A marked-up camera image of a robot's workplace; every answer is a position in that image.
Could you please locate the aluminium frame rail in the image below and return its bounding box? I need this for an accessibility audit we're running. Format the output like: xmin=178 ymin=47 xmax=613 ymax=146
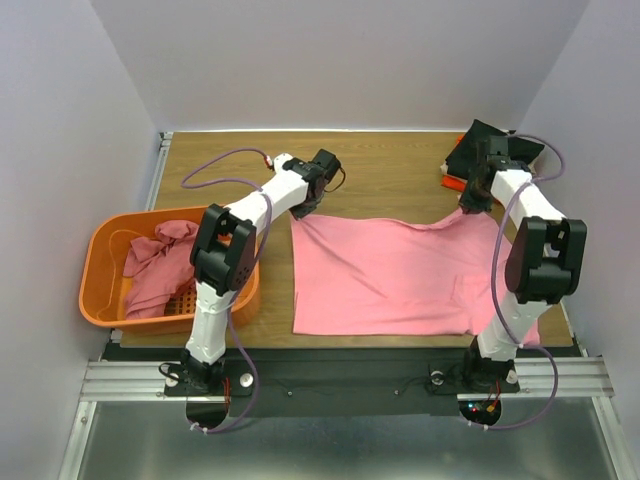
xmin=79 ymin=130 xmax=174 ymax=402

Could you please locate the orange plastic basket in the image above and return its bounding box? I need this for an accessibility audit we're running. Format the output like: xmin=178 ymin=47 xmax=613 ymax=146
xmin=78 ymin=205 xmax=261 ymax=335

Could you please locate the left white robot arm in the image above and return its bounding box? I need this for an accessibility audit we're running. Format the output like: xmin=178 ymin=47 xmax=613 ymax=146
xmin=181 ymin=149 xmax=345 ymax=394

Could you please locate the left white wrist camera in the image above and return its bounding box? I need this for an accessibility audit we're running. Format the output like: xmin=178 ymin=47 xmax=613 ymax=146
xmin=264 ymin=153 xmax=293 ymax=172

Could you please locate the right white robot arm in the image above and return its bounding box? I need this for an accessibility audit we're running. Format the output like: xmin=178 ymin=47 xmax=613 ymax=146
xmin=459 ymin=136 xmax=587 ymax=391

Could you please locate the folded black t shirt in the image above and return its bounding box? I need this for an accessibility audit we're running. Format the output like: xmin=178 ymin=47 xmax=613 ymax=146
xmin=445 ymin=119 xmax=544 ymax=180

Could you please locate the light pink t shirt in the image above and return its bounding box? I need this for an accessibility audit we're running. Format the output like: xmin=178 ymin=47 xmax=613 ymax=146
xmin=291 ymin=210 xmax=511 ymax=336

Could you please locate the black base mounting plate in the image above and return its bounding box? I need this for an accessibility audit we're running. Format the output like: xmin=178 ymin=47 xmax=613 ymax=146
xmin=102 ymin=345 xmax=551 ymax=419

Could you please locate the folded orange t shirt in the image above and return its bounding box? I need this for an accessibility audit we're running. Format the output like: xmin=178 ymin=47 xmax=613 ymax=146
xmin=440 ymin=134 xmax=469 ymax=193

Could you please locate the dusty rose shirt in basket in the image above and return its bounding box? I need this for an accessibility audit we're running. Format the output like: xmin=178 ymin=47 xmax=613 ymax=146
xmin=123 ymin=220 xmax=199 ymax=320

